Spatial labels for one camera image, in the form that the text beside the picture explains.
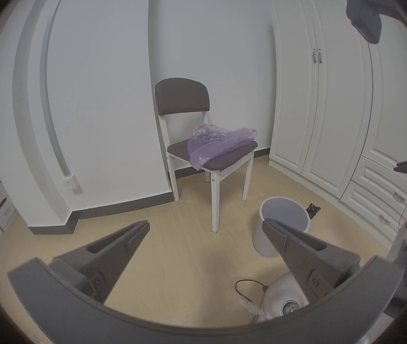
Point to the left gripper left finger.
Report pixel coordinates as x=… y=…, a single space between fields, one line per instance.
x=96 y=260

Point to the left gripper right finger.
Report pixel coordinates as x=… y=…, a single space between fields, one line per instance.
x=307 y=263

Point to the black plastic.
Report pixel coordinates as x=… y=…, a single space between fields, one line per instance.
x=313 y=210

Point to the purple plastic bag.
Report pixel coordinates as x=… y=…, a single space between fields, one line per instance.
x=217 y=145

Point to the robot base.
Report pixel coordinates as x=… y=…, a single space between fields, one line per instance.
x=282 y=292

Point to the white trash bin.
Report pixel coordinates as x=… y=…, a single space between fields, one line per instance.
x=266 y=240

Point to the white wardrobe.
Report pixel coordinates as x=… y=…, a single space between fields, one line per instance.
x=336 y=120

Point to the white chair with grey cushions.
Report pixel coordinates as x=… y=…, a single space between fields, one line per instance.
x=182 y=95

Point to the white wall socket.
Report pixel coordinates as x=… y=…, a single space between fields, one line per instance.
x=71 y=185

